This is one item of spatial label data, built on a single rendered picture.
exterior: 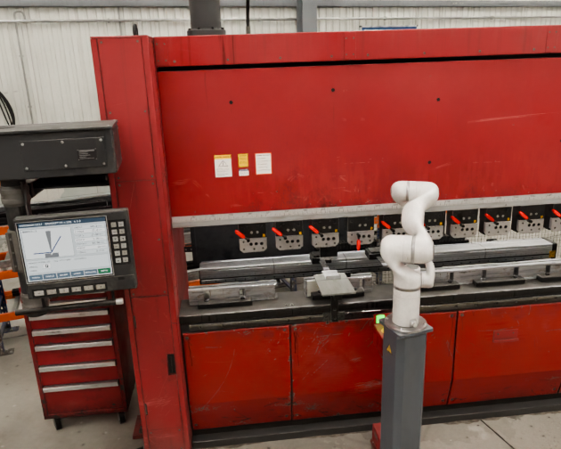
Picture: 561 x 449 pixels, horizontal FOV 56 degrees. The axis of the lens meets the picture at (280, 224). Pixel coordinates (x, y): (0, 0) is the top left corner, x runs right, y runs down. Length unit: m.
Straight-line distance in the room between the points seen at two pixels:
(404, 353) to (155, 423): 1.45
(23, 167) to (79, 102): 4.51
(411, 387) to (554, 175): 1.48
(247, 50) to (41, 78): 4.37
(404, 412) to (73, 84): 5.36
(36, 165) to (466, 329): 2.42
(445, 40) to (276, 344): 1.84
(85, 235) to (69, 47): 4.63
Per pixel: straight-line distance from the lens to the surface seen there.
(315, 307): 2.95
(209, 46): 2.70
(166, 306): 2.79
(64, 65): 6.80
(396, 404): 2.65
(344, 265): 3.31
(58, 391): 3.60
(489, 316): 3.33
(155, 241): 2.67
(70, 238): 2.36
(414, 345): 2.51
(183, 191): 2.80
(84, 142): 2.28
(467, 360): 3.41
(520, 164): 3.22
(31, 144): 2.32
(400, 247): 2.33
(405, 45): 2.85
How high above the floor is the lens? 2.18
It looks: 18 degrees down
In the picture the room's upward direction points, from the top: 2 degrees counter-clockwise
